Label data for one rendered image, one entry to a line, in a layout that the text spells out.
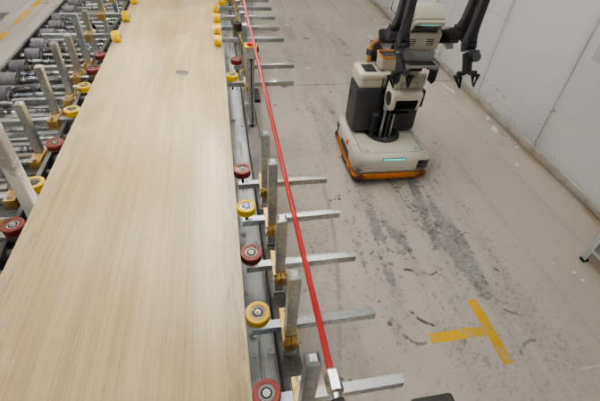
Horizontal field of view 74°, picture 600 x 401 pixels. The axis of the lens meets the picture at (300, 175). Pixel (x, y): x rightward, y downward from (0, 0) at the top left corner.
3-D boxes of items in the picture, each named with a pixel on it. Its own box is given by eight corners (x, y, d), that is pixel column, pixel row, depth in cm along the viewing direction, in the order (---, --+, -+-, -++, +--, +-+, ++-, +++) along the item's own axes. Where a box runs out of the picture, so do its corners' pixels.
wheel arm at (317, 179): (325, 179, 201) (325, 173, 198) (326, 184, 198) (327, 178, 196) (238, 186, 193) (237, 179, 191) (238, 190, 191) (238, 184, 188)
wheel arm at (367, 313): (370, 312, 144) (373, 304, 142) (374, 320, 142) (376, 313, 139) (252, 328, 137) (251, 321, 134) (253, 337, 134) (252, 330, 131)
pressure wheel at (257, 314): (255, 345, 131) (255, 327, 123) (241, 328, 135) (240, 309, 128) (274, 330, 135) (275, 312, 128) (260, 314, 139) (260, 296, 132)
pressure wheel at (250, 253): (246, 281, 149) (245, 263, 142) (237, 266, 155) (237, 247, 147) (265, 273, 153) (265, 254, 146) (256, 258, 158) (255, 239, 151)
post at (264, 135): (268, 209, 201) (269, 129, 171) (269, 213, 199) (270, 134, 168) (261, 209, 201) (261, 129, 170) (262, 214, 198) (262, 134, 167)
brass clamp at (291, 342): (294, 313, 142) (294, 305, 139) (300, 350, 132) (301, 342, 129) (277, 315, 141) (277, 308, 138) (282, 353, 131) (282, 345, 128)
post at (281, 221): (281, 294, 164) (286, 213, 134) (283, 302, 161) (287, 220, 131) (273, 296, 164) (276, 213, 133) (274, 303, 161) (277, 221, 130)
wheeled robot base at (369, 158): (333, 136, 367) (336, 112, 352) (397, 134, 377) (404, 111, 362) (351, 183, 317) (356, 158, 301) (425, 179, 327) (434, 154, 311)
